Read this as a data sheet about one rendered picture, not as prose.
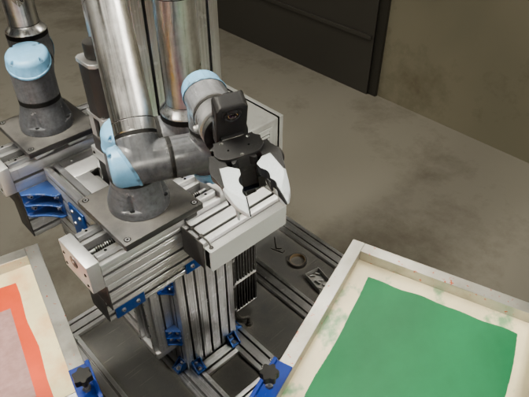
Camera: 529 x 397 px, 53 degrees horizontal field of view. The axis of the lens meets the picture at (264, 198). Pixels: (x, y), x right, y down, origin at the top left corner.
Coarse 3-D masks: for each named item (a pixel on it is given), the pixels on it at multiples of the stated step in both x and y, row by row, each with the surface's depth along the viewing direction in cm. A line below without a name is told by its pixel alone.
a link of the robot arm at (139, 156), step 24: (96, 0) 91; (120, 0) 92; (96, 24) 91; (120, 24) 91; (96, 48) 92; (120, 48) 91; (120, 72) 90; (120, 96) 90; (144, 96) 92; (120, 120) 90; (144, 120) 91; (120, 144) 91; (144, 144) 91; (168, 144) 92; (120, 168) 89; (144, 168) 91; (168, 168) 92
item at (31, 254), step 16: (0, 256) 155; (16, 256) 155; (32, 256) 155; (0, 272) 153; (48, 272) 150; (48, 288) 145; (48, 304) 141; (64, 320) 137; (64, 336) 134; (64, 352) 130
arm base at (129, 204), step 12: (108, 192) 128; (120, 192) 123; (132, 192) 123; (144, 192) 124; (156, 192) 126; (168, 192) 131; (108, 204) 128; (120, 204) 124; (132, 204) 125; (144, 204) 125; (156, 204) 126; (168, 204) 131; (120, 216) 126; (132, 216) 125; (144, 216) 126; (156, 216) 128
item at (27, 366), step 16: (0, 288) 150; (16, 288) 150; (0, 304) 146; (16, 304) 146; (0, 320) 142; (16, 320) 142; (0, 336) 138; (16, 336) 138; (32, 336) 138; (0, 352) 134; (16, 352) 134; (32, 352) 134; (0, 368) 131; (16, 368) 131; (32, 368) 131; (0, 384) 127; (16, 384) 127; (32, 384) 127; (48, 384) 127
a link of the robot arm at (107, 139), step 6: (108, 120) 119; (156, 120) 120; (102, 126) 118; (108, 126) 117; (156, 126) 118; (102, 132) 116; (108, 132) 115; (102, 138) 116; (108, 138) 115; (102, 144) 117; (108, 144) 115; (114, 144) 115; (102, 150) 118; (108, 168) 121
